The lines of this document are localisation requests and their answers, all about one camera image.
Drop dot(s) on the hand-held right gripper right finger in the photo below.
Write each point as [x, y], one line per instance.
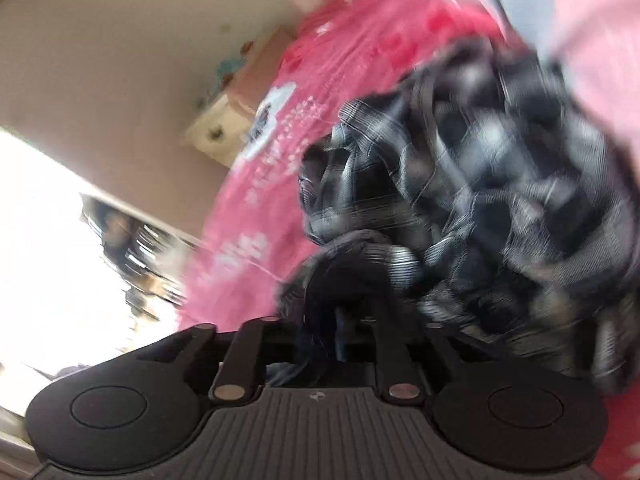
[385, 345]

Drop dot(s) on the cream nightstand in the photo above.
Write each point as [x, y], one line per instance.
[220, 125]

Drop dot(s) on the pink grey floral quilt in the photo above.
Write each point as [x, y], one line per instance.
[590, 35]

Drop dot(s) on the plaid shirt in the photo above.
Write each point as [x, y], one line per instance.
[475, 185]

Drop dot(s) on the red floral bed sheet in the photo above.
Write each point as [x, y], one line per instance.
[280, 220]

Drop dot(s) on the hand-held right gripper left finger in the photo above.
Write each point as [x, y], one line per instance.
[250, 340]

